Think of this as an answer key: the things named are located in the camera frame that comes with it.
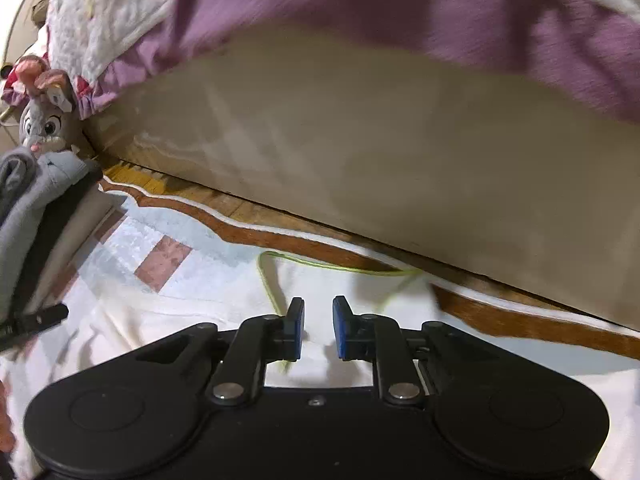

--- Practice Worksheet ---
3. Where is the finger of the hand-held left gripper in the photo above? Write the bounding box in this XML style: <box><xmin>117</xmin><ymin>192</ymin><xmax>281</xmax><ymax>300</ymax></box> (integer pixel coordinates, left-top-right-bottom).
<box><xmin>0</xmin><ymin>302</ymin><xmax>71</xmax><ymax>349</ymax></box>

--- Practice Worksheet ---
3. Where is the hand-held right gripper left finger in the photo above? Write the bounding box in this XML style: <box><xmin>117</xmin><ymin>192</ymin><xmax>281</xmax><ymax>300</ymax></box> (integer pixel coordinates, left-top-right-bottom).
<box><xmin>135</xmin><ymin>296</ymin><xmax>306</xmax><ymax>408</ymax></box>

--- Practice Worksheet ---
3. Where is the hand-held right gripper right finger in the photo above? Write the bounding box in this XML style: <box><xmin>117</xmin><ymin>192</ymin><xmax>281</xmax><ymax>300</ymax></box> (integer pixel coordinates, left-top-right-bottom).
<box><xmin>332</xmin><ymin>294</ymin><xmax>497</xmax><ymax>406</ymax></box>

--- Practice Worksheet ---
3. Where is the white knitted sweater green trim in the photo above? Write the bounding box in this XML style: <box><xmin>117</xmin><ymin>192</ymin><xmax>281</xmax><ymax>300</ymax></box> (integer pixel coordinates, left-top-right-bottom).
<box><xmin>0</xmin><ymin>251</ymin><xmax>640</xmax><ymax>480</ymax></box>

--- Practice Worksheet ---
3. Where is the stack of folded grey clothes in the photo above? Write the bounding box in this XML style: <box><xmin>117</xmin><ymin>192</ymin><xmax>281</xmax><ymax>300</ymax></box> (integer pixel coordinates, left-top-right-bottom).
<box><xmin>0</xmin><ymin>147</ymin><xmax>104</xmax><ymax>322</ymax></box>

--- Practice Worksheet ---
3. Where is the black folded garment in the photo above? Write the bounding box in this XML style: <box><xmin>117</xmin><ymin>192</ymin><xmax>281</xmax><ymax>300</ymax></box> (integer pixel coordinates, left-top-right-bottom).
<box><xmin>27</xmin><ymin>179</ymin><xmax>103</xmax><ymax>306</ymax></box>

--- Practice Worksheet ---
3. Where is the beige folded garment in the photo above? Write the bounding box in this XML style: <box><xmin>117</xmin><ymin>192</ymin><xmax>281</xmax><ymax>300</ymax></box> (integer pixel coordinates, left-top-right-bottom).
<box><xmin>50</xmin><ymin>190</ymin><xmax>128</xmax><ymax>283</ymax></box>

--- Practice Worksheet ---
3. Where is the patterned blanket with brown border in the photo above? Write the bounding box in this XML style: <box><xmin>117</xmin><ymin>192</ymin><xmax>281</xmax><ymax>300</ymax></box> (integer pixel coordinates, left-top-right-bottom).
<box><xmin>0</xmin><ymin>172</ymin><xmax>640</xmax><ymax>480</ymax></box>

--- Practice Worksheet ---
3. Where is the beige bed base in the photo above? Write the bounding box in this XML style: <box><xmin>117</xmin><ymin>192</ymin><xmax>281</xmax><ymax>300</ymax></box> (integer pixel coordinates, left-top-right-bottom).
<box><xmin>81</xmin><ymin>24</ymin><xmax>640</xmax><ymax>335</ymax></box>

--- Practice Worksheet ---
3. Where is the grey rabbit plush toy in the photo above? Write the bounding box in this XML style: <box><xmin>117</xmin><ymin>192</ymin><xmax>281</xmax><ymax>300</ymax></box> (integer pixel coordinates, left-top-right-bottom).
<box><xmin>16</xmin><ymin>54</ymin><xmax>85</xmax><ymax>157</ymax></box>

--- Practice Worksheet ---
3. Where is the white bedspread with purple ruffle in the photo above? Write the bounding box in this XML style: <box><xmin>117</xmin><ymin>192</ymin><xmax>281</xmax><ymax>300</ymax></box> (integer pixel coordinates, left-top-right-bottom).
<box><xmin>0</xmin><ymin>0</ymin><xmax>640</xmax><ymax>127</ymax></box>

